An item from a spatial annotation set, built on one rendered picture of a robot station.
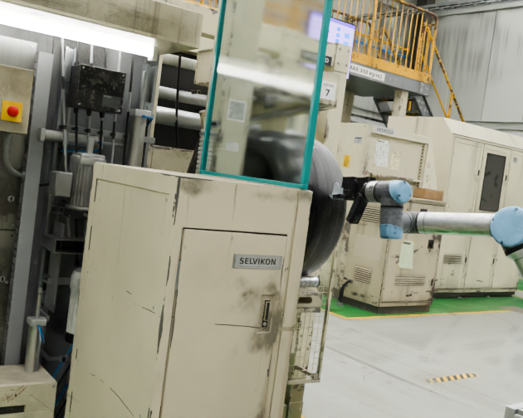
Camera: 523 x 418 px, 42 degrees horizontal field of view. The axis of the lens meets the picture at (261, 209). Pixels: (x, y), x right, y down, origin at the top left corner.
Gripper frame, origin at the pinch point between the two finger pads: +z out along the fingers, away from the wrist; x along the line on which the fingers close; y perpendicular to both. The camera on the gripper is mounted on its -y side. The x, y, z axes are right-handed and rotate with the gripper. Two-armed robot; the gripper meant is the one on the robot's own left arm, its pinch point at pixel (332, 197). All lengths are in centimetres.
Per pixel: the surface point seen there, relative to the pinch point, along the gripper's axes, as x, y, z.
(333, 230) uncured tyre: -3.3, -11.7, 2.2
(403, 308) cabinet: -388, -85, 320
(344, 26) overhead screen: -266, 192, 309
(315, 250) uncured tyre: 1.6, -19.6, 5.9
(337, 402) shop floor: -114, -112, 115
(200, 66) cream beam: 24, 54, 63
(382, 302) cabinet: -352, -78, 317
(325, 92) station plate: -28, 49, 42
